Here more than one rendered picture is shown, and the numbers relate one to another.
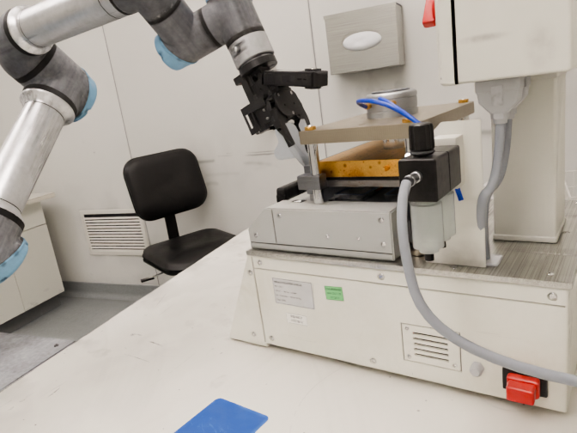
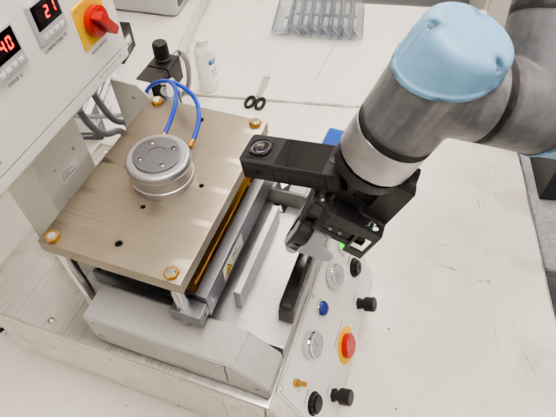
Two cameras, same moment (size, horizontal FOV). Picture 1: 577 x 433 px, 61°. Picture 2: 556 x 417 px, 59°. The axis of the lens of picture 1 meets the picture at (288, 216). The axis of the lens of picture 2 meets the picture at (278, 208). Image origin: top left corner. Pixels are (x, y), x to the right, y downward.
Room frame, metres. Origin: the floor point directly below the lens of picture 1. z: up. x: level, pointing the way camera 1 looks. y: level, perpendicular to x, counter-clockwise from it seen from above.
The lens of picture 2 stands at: (1.22, -0.16, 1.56)
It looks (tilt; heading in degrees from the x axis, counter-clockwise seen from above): 51 degrees down; 164
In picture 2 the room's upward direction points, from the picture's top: 2 degrees counter-clockwise
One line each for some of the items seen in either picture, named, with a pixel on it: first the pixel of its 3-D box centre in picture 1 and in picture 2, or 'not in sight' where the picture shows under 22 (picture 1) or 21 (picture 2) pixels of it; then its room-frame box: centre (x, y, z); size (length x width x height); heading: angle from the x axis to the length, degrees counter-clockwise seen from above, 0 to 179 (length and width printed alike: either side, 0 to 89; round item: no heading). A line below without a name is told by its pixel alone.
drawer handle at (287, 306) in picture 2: (303, 189); (303, 267); (0.89, -0.04, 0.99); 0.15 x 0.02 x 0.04; 144
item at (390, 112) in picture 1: (408, 132); (153, 172); (0.74, -0.20, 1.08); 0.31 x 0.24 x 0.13; 144
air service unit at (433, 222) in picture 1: (427, 187); (164, 89); (0.52, -0.16, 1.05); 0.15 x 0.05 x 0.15; 144
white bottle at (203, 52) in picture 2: not in sight; (205, 64); (0.15, -0.04, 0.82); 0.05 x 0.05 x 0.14
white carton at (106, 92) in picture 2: not in sight; (85, 94); (0.19, -0.33, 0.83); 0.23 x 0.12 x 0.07; 162
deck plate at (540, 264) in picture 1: (421, 227); (167, 250); (0.76, -0.21, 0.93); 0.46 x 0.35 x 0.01; 54
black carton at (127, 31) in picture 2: not in sight; (116, 42); (-0.01, -0.24, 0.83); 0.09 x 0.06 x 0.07; 153
